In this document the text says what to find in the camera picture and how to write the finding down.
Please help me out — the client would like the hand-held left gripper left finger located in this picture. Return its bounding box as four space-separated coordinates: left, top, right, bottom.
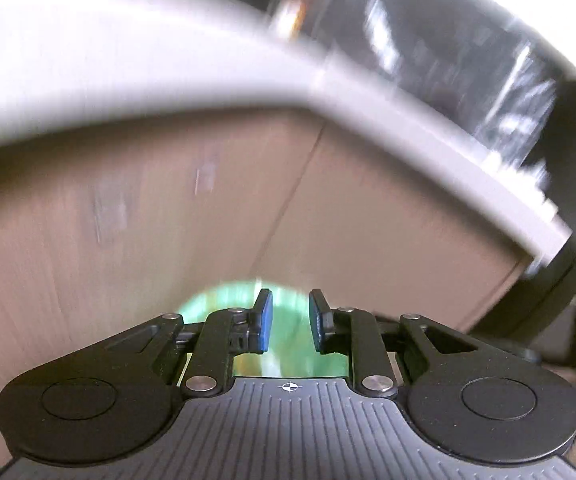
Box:
102 288 275 401

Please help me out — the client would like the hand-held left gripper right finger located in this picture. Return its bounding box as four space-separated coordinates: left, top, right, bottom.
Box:
309 288 479 400

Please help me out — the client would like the green packet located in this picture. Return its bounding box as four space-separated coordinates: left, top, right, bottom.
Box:
175 280 353 378

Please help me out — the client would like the wooden cabinet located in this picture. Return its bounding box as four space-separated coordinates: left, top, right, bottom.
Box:
0 105 534 480

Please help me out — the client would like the dark shiny object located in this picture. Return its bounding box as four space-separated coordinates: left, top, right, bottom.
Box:
263 0 576 171

